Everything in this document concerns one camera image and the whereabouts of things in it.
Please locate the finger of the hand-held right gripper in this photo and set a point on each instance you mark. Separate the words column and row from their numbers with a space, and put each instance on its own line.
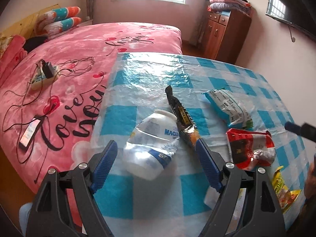
column 293, row 127

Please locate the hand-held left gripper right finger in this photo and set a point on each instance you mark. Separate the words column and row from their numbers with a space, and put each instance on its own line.
column 207, row 165

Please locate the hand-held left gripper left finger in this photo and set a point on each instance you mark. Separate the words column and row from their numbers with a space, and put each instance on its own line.
column 103, row 167

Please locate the red and white packet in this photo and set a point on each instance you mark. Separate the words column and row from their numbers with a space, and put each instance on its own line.
column 246, row 148

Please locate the crushed clear plastic bottle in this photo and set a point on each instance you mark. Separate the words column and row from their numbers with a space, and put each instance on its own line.
column 150, row 153

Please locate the black and yellow wrapper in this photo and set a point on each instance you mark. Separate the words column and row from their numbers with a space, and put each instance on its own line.
column 182, row 118

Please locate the yellow snack packet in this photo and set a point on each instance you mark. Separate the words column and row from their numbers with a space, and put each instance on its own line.
column 281, row 187

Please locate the white and blue packet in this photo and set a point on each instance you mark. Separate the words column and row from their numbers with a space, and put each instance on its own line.
column 229, row 106

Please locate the white plastic wrapper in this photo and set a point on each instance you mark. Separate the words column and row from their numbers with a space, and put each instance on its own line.
column 209, row 198

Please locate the black smartphone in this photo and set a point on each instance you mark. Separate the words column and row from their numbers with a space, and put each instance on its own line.
column 29, row 133

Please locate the person's leg in jeans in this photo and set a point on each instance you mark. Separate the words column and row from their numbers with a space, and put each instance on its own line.
column 24, row 217

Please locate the blue checkered plastic tablecloth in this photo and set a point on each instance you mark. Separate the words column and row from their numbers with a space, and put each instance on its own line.
column 148, row 79

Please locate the white power strip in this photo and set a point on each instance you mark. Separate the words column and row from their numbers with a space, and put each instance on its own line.
column 39, row 81

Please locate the brown wooden cabinet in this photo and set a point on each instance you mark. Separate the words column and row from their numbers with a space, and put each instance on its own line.
column 232, row 37

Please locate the black charger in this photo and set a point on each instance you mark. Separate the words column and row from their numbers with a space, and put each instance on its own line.
column 48, row 70

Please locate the pink printed blanket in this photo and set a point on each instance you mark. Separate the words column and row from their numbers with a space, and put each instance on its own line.
column 86, row 54

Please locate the grey curtain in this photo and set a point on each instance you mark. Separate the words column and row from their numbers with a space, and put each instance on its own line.
column 201, row 24
column 90, row 0

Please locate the folded grey quilt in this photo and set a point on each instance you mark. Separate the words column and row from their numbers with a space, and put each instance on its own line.
column 222, row 7

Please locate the black cloth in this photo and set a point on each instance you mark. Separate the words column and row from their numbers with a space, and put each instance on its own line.
column 34, row 43

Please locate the folded pink quilt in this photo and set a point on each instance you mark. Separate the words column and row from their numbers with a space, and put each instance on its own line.
column 229, row 0

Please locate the folded pink blanket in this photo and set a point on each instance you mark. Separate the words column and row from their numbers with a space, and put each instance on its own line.
column 14, row 54

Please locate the cartoon print pillow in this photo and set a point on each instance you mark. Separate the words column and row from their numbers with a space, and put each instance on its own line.
column 61, row 13
column 61, row 27

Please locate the white bedside table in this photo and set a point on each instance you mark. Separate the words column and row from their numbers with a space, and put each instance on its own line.
column 88, row 21

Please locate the yellow floral pillow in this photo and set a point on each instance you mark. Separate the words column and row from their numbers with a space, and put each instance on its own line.
column 5, row 42

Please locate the yellow headboard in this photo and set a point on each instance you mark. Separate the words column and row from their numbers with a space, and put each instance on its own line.
column 24, row 23

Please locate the wall-mounted television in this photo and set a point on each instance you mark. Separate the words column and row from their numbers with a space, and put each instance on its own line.
column 291, row 9

